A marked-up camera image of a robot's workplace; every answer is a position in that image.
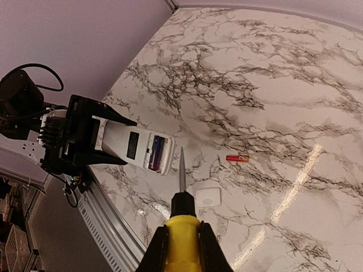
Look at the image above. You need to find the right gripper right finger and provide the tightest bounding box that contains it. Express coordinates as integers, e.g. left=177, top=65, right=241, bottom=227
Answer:
left=199, top=221, right=233, bottom=272

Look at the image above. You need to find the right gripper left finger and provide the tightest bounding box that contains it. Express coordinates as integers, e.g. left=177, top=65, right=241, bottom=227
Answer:
left=135, top=225, right=168, bottom=272

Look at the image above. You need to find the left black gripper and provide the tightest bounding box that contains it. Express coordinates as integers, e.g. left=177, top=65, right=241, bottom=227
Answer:
left=40, top=95, right=137, bottom=175

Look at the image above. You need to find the yellow handled screwdriver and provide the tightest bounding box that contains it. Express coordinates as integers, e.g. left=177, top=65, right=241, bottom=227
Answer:
left=165, top=150, right=202, bottom=271

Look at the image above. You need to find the white red remote control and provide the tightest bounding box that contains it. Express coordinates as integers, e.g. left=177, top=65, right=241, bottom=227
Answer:
left=102, top=121, right=175, bottom=175

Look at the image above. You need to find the white battery cover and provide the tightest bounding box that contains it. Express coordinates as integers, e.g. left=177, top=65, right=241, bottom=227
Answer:
left=195, top=188, right=221, bottom=207

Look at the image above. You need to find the purple AAA battery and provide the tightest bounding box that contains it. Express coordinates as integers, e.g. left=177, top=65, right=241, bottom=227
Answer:
left=148, top=135, right=166, bottom=172

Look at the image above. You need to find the red AAA battery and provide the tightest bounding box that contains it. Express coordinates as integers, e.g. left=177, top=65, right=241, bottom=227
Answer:
left=225, top=155, right=249, bottom=163

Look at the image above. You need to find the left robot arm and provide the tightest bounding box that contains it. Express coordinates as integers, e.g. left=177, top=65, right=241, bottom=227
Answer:
left=1, top=63, right=136, bottom=176

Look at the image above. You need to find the woven storage basket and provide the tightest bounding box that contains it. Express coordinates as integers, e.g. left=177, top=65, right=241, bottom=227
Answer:
left=5, top=224, right=45, bottom=272

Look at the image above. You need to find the front aluminium frame rail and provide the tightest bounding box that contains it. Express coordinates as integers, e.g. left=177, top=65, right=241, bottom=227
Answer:
left=0, top=165, right=148, bottom=272

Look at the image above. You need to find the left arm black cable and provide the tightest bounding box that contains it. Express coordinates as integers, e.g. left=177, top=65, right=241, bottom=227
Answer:
left=0, top=62, right=65, bottom=120

